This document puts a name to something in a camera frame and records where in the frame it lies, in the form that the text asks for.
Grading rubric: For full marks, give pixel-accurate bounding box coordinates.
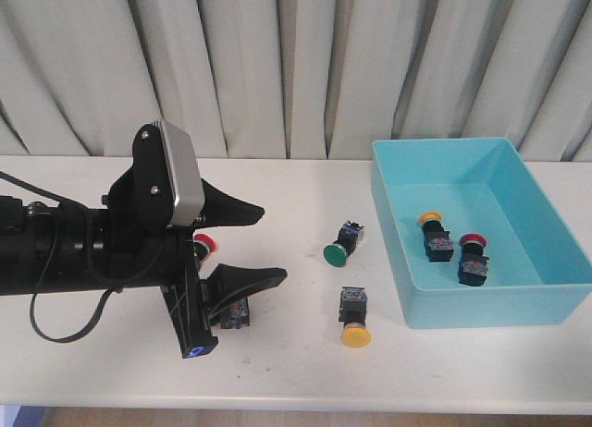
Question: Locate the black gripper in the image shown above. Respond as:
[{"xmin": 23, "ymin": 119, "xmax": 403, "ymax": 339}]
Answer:
[{"xmin": 104, "ymin": 124, "xmax": 288, "ymax": 359}]

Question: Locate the yellow push button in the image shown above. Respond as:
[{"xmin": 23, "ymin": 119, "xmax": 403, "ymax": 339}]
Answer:
[
  {"xmin": 339, "ymin": 287, "xmax": 372, "ymax": 348},
  {"xmin": 418, "ymin": 211, "xmax": 454, "ymax": 262}
]

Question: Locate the red mushroom push button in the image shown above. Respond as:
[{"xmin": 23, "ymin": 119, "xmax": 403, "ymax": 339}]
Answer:
[{"xmin": 457, "ymin": 233, "xmax": 489, "ymax": 287}]

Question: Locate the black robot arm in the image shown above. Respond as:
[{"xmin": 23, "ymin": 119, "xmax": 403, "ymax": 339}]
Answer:
[{"xmin": 1, "ymin": 119, "xmax": 287, "ymax": 358}]

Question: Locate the green push button near box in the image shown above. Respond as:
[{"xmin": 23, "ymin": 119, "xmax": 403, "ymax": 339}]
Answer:
[{"xmin": 323, "ymin": 220, "xmax": 364, "ymax": 267}]

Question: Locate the light blue plastic box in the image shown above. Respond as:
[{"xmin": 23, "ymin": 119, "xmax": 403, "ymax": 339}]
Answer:
[{"xmin": 371, "ymin": 138, "xmax": 591, "ymax": 329}]

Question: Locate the small red push button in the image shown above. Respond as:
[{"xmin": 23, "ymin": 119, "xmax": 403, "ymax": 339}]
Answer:
[{"xmin": 192, "ymin": 233, "xmax": 217, "ymax": 262}]

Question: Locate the green push button left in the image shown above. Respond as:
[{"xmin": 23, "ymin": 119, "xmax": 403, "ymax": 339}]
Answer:
[{"xmin": 219, "ymin": 298, "xmax": 251, "ymax": 330}]

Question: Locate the yellow push button front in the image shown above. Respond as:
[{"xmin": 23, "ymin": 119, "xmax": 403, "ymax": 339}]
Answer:
[{"xmin": 339, "ymin": 287, "xmax": 372, "ymax": 348}]

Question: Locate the grey pleated curtain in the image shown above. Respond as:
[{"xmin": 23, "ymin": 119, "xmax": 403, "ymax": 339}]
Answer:
[{"xmin": 1, "ymin": 0, "xmax": 591, "ymax": 162}]

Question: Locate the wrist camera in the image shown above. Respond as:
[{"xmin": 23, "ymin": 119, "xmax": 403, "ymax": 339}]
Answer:
[{"xmin": 153, "ymin": 119, "xmax": 205, "ymax": 226}]

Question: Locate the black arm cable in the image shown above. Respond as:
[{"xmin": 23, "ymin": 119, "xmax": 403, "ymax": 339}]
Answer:
[{"xmin": 0, "ymin": 170, "xmax": 163, "ymax": 343}]

